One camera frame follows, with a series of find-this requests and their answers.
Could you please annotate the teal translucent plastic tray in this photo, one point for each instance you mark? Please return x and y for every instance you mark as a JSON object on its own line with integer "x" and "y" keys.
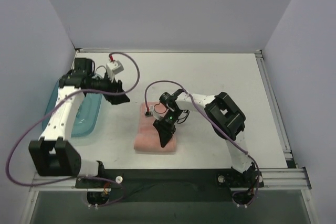
{"x": 86, "y": 116}

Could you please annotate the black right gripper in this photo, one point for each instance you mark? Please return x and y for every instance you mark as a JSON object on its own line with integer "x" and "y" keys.
{"x": 165, "y": 124}

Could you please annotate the silver aluminium front rail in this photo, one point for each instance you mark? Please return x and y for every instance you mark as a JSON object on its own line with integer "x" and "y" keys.
{"x": 204, "y": 180}

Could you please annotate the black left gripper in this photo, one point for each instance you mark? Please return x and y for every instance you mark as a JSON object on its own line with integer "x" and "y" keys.
{"x": 113, "y": 88}

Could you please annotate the pink terry towel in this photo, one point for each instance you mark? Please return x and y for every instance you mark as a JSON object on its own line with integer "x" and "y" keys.
{"x": 147, "y": 139}

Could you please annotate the silver aluminium right rail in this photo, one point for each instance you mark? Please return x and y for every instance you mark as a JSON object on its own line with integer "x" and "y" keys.
{"x": 287, "y": 150}

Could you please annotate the silver aluminium rail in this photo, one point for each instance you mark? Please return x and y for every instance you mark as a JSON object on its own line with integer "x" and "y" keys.
{"x": 204, "y": 180}
{"x": 93, "y": 50}
{"x": 287, "y": 150}

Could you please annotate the silver aluminium back rail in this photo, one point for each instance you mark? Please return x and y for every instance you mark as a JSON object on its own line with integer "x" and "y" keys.
{"x": 93, "y": 50}

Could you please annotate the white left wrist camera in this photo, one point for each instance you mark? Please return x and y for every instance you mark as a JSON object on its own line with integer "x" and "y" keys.
{"x": 113, "y": 68}

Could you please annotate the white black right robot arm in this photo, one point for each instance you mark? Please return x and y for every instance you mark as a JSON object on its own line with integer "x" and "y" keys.
{"x": 227, "y": 121}

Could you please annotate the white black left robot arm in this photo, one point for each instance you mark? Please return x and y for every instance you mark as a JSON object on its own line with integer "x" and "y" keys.
{"x": 52, "y": 153}

